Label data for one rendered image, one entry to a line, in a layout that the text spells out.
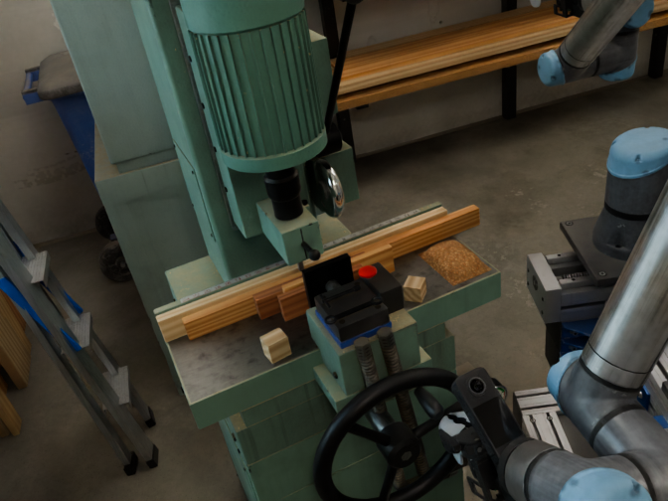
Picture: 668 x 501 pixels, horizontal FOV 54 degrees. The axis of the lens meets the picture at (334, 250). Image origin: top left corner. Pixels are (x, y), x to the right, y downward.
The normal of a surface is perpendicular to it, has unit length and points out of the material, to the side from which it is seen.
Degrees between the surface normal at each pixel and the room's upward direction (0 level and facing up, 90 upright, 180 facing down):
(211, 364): 0
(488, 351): 0
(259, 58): 90
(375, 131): 90
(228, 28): 90
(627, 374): 81
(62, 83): 22
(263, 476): 90
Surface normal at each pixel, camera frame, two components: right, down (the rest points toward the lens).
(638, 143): -0.27, -0.78
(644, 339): -0.15, 0.43
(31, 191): 0.29, 0.50
